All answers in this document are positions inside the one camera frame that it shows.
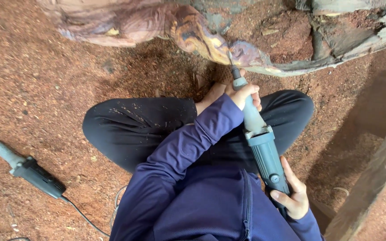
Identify person's left hand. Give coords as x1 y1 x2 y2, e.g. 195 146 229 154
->
225 69 263 112

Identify person's right hand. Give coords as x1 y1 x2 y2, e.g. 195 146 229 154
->
269 156 311 220

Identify teal grey die grinder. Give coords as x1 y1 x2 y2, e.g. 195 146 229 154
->
227 50 292 218

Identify person's bare foot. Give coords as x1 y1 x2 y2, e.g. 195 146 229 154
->
195 82 229 116

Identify carved reddish wood log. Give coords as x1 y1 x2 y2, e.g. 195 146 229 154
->
36 0 386 78

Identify person's black trousers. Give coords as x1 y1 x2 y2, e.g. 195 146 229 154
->
82 90 315 175

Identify person's purple jacket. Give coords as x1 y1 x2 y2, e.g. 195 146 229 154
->
109 93 324 241

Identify rough wooden beam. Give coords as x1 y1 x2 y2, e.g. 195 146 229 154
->
324 100 386 241

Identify black grey die grinder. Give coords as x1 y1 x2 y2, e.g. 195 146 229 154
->
0 131 67 199

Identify thin white wire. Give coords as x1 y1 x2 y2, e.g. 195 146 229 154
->
109 185 128 229

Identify black power cable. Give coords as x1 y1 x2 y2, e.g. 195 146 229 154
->
60 196 111 238

